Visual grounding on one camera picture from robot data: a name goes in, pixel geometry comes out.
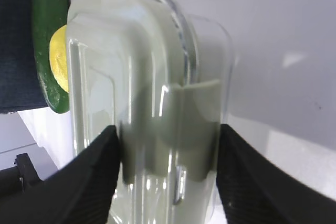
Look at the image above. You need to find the green cucumber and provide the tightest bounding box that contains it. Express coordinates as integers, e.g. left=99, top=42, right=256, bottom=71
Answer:
left=32, top=0, right=69, bottom=114

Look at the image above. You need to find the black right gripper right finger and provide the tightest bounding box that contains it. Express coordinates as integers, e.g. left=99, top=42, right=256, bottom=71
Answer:
left=216, top=124, right=335, bottom=223

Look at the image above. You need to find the dark blue lunch bag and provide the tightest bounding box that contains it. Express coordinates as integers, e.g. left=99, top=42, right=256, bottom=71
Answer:
left=1, top=0, right=47, bottom=114

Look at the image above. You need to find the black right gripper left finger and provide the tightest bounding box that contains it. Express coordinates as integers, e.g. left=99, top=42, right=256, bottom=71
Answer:
left=1, top=125, right=120, bottom=223

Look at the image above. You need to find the glass container with green lid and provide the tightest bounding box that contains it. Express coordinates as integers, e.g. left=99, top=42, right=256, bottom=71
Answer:
left=66, top=0, right=234, bottom=223

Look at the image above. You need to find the yellow lemon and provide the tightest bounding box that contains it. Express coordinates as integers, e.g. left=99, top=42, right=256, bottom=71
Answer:
left=49, top=25, right=69, bottom=93

